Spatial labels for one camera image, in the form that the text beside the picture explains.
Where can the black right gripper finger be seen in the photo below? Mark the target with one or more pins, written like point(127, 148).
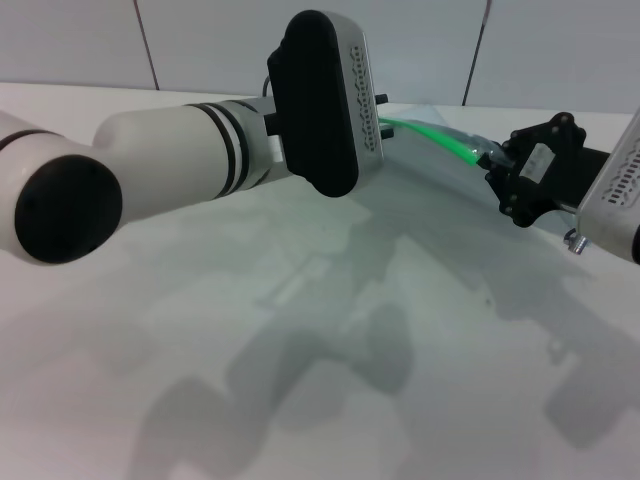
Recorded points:
point(502, 149)
point(492, 166)

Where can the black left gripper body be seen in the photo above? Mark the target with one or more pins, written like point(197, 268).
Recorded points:
point(384, 98)

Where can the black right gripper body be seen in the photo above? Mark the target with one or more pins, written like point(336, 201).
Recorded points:
point(550, 175)

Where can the clear document bag green zip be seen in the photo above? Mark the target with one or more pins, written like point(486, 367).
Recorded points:
point(440, 132)

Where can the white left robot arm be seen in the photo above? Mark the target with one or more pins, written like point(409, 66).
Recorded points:
point(165, 150)

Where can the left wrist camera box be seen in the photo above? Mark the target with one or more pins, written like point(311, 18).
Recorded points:
point(310, 100)

